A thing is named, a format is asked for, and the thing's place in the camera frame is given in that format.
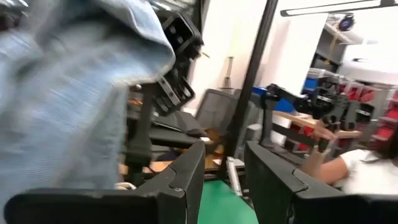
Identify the background black robot arm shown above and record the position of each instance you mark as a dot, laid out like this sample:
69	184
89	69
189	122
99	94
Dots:
329	105

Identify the black aluminium frame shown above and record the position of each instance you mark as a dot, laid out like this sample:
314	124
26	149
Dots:
248	84

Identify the grey storage shelf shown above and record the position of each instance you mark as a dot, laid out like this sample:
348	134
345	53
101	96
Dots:
329	46

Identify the shelf with red bins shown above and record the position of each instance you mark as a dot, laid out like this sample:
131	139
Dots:
385	130

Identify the green table mat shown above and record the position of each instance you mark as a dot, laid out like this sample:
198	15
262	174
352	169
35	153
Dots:
220	205

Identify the person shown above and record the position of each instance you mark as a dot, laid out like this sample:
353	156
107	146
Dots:
367	174

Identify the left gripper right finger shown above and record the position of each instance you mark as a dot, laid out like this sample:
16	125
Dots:
273	193

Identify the LED light bar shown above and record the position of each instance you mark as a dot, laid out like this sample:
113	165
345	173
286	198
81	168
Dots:
335	7

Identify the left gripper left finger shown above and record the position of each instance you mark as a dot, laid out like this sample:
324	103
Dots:
174	199

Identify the light blue denim jeans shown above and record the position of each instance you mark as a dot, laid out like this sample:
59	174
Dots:
62	109

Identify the wooden workbench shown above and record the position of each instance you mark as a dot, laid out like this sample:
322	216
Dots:
298	119

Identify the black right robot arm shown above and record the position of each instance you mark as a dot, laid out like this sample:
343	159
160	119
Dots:
140	146

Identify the blue storage bin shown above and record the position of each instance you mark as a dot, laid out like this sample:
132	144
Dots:
284	105

